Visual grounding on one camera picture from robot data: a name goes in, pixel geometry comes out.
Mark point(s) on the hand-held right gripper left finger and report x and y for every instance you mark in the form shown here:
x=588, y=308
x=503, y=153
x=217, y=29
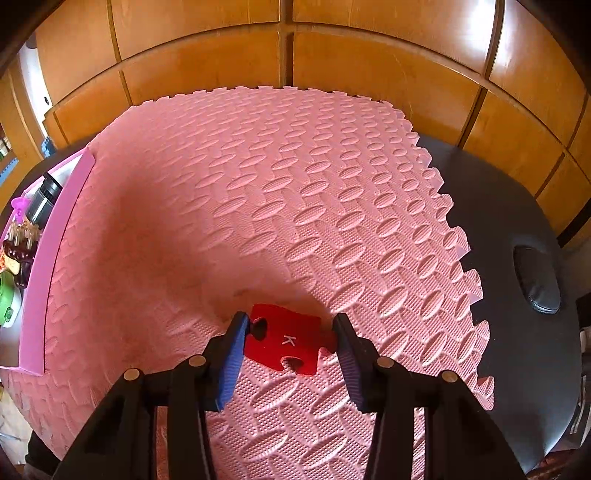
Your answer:
x=233, y=360

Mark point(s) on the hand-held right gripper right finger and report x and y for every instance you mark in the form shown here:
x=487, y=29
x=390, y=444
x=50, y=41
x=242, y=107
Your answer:
x=353, y=364

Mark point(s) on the red puzzle piece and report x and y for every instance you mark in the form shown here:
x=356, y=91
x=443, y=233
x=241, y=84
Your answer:
x=286, y=341

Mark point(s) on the pink tray with white inside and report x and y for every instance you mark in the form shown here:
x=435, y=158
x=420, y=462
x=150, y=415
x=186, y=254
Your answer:
x=55, y=258

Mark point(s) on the green and white toy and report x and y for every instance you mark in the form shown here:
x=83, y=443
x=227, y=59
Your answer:
x=9, y=295

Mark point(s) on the brown toy candelabra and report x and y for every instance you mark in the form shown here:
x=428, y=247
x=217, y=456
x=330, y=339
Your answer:
x=21, y=251

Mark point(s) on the dark grey plastic bottle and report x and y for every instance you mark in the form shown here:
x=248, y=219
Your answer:
x=44, y=198

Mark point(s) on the purple perforated cup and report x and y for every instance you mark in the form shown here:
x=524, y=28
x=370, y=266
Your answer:
x=21, y=205

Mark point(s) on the pink foam puzzle mat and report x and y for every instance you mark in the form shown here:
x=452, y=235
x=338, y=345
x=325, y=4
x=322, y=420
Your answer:
x=277, y=184

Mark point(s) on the black table face cushion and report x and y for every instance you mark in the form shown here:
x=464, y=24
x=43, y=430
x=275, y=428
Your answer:
x=538, y=281

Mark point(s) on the wooden wardrobe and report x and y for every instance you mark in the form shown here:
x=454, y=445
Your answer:
x=369, y=69

